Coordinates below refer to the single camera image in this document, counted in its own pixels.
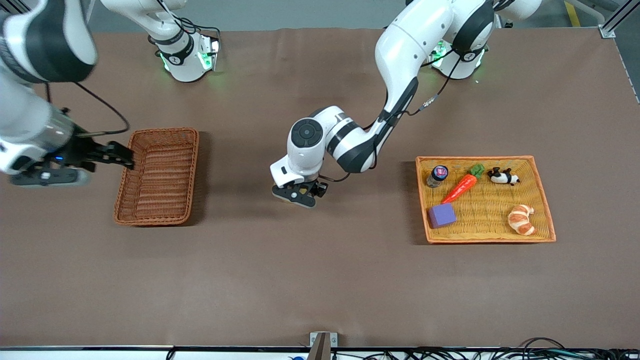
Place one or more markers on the metal table edge bracket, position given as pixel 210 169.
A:
pixel 322 345

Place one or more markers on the brown deep wicker basket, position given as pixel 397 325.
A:
pixel 160 200

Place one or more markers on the orange flat wicker basket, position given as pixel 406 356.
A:
pixel 500 200

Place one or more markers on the aluminium frame profile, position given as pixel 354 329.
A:
pixel 617 17

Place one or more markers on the black white panda toy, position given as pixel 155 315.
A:
pixel 502 176

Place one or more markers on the toy croissant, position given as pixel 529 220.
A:
pixel 521 220

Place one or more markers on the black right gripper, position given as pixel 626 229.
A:
pixel 81 149

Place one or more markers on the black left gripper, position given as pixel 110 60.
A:
pixel 318 188

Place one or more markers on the purple foam cube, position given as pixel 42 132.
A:
pixel 442 216

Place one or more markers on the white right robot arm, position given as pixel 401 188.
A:
pixel 30 115

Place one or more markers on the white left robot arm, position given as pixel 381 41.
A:
pixel 405 50

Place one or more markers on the small bottle blue cap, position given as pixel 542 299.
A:
pixel 437 176

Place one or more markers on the orange toy carrot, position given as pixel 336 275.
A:
pixel 462 187

